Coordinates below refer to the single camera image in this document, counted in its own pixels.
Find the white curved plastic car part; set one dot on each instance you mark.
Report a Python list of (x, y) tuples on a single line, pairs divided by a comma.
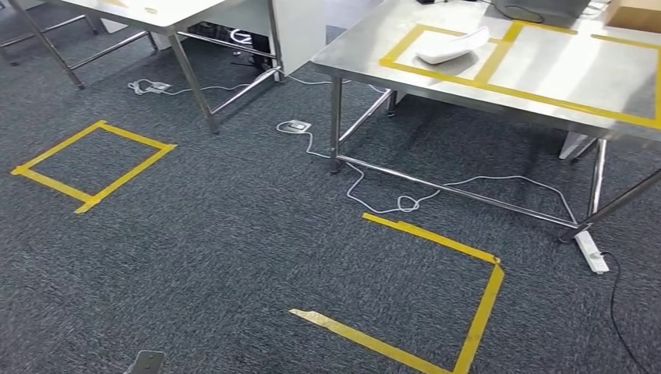
[(449, 49)]

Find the stainless steel workbench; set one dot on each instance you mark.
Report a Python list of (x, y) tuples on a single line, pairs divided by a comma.
[(361, 57)]

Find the yellow tape on workbench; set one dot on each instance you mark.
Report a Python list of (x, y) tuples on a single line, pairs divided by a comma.
[(497, 54)]

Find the floor socket box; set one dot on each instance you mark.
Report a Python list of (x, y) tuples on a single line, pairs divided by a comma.
[(297, 126), (159, 87)]

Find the white partition panel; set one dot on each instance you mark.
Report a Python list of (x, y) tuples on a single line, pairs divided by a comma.
[(299, 31)]

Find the yellow floor tape square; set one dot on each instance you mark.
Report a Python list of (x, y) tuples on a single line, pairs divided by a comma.
[(485, 309), (129, 176)]

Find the white top steel table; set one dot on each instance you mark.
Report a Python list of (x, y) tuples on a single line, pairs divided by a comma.
[(170, 13)]

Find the white power strip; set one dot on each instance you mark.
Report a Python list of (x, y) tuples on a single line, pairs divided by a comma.
[(593, 253)]

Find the grey device housing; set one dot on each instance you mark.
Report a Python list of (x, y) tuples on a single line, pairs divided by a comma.
[(563, 13)]

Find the brown cardboard box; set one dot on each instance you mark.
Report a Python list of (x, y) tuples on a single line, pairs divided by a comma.
[(635, 15)]

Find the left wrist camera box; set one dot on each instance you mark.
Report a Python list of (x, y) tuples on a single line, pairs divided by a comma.
[(147, 362)]

